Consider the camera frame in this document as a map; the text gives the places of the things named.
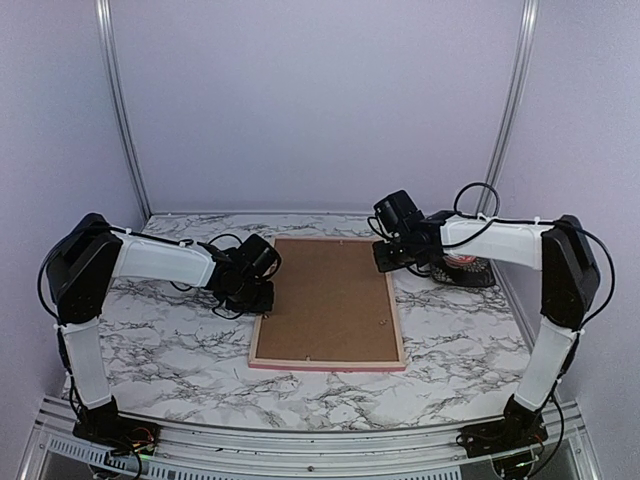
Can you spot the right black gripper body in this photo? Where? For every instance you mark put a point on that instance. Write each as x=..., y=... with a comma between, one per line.
x=399, y=258

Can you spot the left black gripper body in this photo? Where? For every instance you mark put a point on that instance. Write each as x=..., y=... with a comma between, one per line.
x=248, y=300

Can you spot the pink wooden picture frame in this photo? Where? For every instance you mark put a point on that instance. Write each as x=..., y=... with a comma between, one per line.
x=333, y=310

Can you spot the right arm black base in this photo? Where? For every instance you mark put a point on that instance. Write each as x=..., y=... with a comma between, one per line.
x=500, y=436

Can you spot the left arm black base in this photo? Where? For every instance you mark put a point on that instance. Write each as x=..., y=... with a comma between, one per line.
x=106, y=426

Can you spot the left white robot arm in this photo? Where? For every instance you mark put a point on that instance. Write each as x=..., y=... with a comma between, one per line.
x=76, y=275

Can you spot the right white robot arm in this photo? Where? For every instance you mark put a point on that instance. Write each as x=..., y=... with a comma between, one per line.
x=559, y=249

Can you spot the red patterned object in tray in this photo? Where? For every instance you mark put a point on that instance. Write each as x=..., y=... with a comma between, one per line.
x=458, y=261

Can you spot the black patterned tray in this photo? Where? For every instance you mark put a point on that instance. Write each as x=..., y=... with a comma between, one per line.
x=477, y=275

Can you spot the right aluminium corner post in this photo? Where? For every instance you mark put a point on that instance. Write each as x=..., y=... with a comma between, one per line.
x=516, y=87

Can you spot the aluminium corner post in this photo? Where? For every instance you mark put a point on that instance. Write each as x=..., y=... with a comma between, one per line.
x=516, y=87
x=110, y=58

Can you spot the aluminium front rail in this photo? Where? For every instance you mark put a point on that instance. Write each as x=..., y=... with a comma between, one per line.
x=192, y=451

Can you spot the left aluminium corner post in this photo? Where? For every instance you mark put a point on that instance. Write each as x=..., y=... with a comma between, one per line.
x=110, y=58

